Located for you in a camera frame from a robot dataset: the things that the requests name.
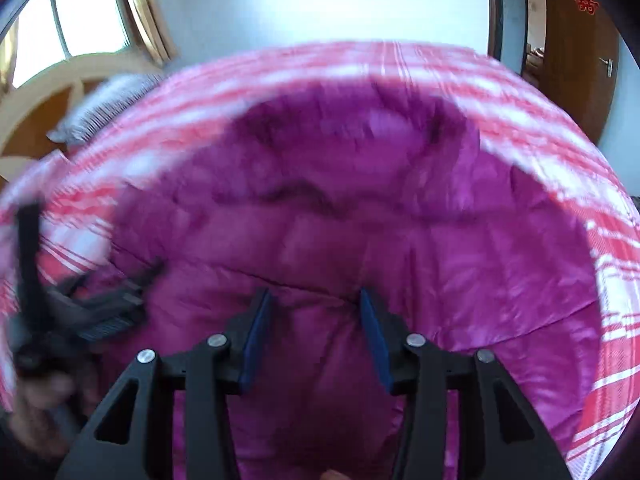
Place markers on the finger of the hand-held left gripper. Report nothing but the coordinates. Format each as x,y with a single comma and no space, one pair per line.
30,260
125,282

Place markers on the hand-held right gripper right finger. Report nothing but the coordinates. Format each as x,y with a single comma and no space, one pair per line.
376,340

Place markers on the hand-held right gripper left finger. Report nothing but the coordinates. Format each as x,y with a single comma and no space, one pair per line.
256,340

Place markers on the magenta down jacket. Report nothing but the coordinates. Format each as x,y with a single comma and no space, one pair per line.
350,210

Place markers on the person's left hand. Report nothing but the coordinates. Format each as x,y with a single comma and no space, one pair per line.
45,410

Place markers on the wooden headboard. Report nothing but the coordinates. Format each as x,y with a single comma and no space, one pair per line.
40,105

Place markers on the grey striped pillow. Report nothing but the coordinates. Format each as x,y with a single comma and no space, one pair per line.
100,105

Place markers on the window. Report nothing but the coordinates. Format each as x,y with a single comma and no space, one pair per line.
75,15

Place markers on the red plaid bed sheet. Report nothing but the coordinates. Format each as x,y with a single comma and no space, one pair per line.
550,135

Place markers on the yellow curtain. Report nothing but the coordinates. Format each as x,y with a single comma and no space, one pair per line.
145,10

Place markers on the brown wooden door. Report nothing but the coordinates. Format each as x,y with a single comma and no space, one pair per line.
580,50

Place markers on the dark wooden door frame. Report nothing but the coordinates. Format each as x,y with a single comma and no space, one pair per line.
500,10

